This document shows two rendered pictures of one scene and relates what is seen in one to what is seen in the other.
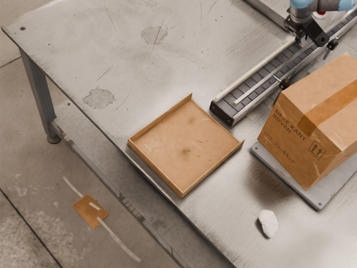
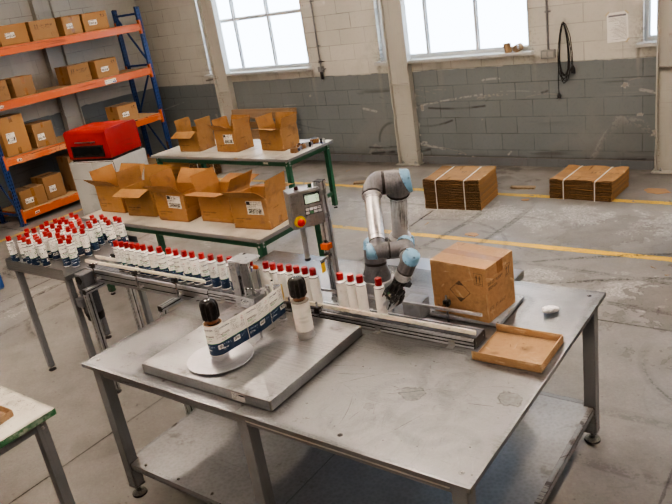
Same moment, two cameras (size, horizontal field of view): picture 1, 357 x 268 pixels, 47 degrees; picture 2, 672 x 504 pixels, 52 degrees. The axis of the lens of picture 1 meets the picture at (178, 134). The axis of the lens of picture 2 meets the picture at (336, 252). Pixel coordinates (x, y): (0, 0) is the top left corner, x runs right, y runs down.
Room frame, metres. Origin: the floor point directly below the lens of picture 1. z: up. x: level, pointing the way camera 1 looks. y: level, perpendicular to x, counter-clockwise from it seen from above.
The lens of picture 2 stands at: (1.30, 2.54, 2.38)
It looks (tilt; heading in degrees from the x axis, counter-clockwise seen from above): 21 degrees down; 273
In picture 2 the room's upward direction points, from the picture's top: 9 degrees counter-clockwise
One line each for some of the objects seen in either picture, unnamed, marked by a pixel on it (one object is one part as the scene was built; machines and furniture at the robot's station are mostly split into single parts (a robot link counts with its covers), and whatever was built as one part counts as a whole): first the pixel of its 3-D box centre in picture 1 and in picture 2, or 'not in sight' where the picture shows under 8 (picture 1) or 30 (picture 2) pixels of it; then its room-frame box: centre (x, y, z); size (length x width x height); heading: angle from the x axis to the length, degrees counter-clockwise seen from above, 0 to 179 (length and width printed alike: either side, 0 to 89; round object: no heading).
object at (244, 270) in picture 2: not in sight; (249, 280); (1.93, -0.80, 1.01); 0.14 x 0.13 x 0.26; 144
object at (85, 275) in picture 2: not in sight; (88, 296); (3.17, -1.67, 0.71); 0.15 x 0.12 x 0.34; 54
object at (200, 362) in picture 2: not in sight; (220, 357); (2.03, -0.24, 0.89); 0.31 x 0.31 x 0.01
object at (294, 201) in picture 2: not in sight; (304, 206); (1.57, -0.75, 1.38); 0.17 x 0.10 x 0.19; 19
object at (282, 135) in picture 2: not in sight; (276, 132); (2.09, -5.04, 0.97); 0.43 x 0.42 x 0.37; 50
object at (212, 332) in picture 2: not in sight; (213, 328); (2.03, -0.24, 1.04); 0.09 x 0.09 x 0.29
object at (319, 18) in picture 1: (313, 25); (380, 297); (1.27, -0.42, 0.98); 0.05 x 0.05 x 0.20
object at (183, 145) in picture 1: (186, 141); (517, 346); (0.73, -0.03, 0.85); 0.30 x 0.26 x 0.04; 144
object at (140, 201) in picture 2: not in sight; (144, 192); (3.11, -3.22, 0.97); 0.44 x 0.38 x 0.37; 58
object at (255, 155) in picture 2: not in sight; (244, 180); (2.60, -5.41, 0.39); 2.20 x 0.80 x 0.78; 143
